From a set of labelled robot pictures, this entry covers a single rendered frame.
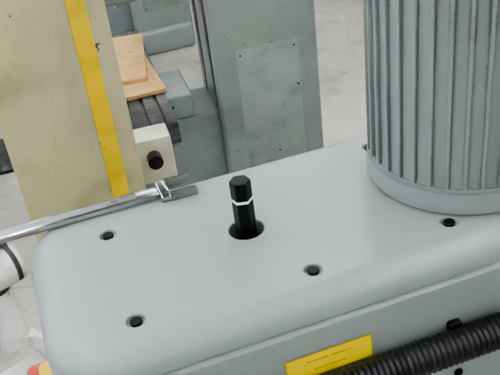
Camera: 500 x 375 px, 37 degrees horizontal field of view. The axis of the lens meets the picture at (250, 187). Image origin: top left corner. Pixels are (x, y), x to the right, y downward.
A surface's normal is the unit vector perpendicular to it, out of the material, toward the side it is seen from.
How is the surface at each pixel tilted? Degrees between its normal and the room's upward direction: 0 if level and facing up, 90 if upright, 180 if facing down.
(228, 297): 0
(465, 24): 90
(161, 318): 0
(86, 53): 90
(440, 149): 90
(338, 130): 0
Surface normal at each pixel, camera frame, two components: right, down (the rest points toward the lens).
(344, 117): -0.11, -0.84
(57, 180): 0.33, 0.48
